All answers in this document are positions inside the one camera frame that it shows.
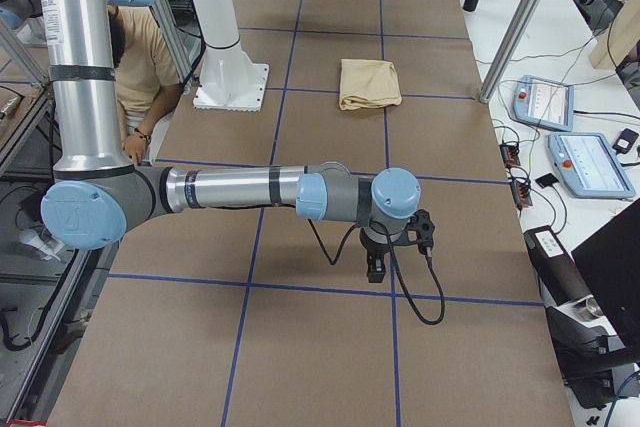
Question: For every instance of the aluminium frame post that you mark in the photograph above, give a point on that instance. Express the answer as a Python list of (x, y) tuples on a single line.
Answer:
[(508, 45)]

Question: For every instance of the cream long-sleeve printed shirt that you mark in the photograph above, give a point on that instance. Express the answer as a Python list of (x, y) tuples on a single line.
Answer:
[(368, 84)]

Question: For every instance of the seated person in beige shirt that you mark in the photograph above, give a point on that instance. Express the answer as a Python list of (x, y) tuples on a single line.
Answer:
[(148, 89)]

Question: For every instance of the teach pendant far from post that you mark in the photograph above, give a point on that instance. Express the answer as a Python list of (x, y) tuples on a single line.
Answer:
[(588, 166)]

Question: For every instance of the teach pendant near post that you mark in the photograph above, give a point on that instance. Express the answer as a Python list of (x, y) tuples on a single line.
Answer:
[(544, 103)]

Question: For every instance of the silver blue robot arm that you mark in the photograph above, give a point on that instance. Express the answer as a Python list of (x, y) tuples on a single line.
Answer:
[(114, 80)]

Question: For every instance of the black monitor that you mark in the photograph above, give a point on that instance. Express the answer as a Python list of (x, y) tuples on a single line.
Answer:
[(608, 262)]

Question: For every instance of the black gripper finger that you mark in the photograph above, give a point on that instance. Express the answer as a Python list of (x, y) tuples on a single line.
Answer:
[(380, 270), (372, 269)]

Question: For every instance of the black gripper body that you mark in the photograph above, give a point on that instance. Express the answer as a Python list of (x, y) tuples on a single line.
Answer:
[(374, 250)]

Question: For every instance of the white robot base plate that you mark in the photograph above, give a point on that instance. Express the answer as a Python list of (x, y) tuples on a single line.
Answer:
[(237, 89)]

